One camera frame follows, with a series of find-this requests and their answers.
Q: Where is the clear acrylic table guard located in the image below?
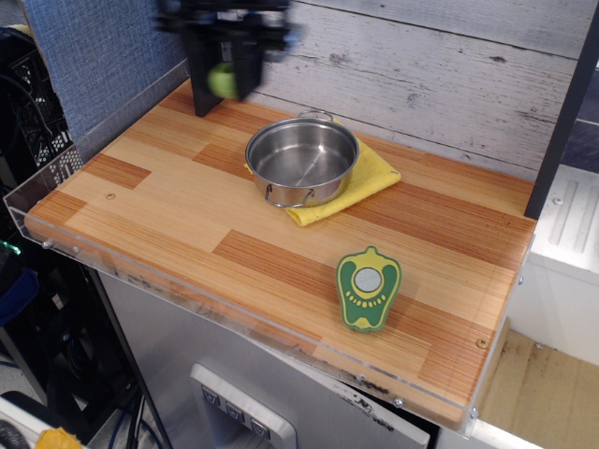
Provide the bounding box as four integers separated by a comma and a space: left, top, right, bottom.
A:
7, 82, 533, 431

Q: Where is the stainless steel pot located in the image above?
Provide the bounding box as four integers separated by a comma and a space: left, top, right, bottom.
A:
245, 110, 360, 209

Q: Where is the dark grey left post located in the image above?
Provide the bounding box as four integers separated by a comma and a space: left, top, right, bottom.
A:
180, 1, 222, 117

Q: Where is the dark grey post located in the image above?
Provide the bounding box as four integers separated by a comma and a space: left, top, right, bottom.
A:
180, 1, 222, 117
524, 5, 598, 220

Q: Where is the dark grey right post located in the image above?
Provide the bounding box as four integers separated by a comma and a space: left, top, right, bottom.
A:
524, 5, 598, 220

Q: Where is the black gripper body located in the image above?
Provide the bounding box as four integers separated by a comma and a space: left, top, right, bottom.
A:
155, 1, 303, 51

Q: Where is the white aluminium rail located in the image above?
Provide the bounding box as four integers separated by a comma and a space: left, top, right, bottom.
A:
531, 165, 598, 274

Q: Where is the green toy pepper half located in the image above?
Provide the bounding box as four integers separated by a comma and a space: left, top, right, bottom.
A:
336, 246, 402, 332

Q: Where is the grey button panel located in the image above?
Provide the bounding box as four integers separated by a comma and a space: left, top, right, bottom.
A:
190, 363, 297, 448

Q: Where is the green handled grey spatula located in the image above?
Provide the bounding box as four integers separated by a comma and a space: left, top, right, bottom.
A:
207, 42, 239, 99

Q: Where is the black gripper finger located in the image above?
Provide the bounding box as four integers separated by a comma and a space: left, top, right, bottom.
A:
232, 38, 265, 101
183, 31, 222, 95

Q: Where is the black plastic crate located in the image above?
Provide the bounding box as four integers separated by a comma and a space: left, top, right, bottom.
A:
1, 25, 72, 167

